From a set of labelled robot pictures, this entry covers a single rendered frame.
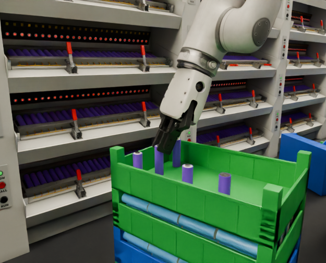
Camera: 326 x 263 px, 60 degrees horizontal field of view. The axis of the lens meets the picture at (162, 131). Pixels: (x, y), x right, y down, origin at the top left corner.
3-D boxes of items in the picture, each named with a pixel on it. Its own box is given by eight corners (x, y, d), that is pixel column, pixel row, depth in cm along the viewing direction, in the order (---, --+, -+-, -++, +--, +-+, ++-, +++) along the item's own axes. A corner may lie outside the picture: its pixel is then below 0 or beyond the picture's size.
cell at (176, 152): (182, 165, 64) (182, 138, 63) (177, 167, 63) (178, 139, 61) (175, 164, 65) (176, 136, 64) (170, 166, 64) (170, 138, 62)
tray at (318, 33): (331, 43, 193) (342, 22, 186) (286, 39, 156) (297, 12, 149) (304, 34, 205) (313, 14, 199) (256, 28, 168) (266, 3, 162)
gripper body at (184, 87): (225, 75, 54) (201, 130, 55) (198, 73, 63) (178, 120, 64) (193, 58, 51) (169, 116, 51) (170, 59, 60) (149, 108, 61)
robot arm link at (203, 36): (231, 69, 56) (197, 62, 63) (258, 6, 55) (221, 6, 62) (206, 50, 50) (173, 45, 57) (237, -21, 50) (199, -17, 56)
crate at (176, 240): (301, 232, 54) (306, 193, 52) (267, 302, 38) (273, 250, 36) (172, 190, 71) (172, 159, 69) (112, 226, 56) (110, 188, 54)
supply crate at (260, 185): (306, 193, 52) (312, 151, 50) (273, 250, 36) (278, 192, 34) (172, 159, 69) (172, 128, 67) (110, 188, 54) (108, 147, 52)
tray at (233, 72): (273, 76, 155) (280, 60, 150) (195, 82, 118) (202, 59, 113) (245, 63, 167) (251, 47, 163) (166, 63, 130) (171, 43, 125)
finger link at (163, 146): (189, 127, 55) (175, 159, 55) (181, 124, 58) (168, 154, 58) (175, 121, 53) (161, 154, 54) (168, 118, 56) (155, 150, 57)
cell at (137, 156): (144, 183, 55) (144, 151, 53) (138, 187, 53) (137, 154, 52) (137, 181, 56) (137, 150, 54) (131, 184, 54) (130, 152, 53)
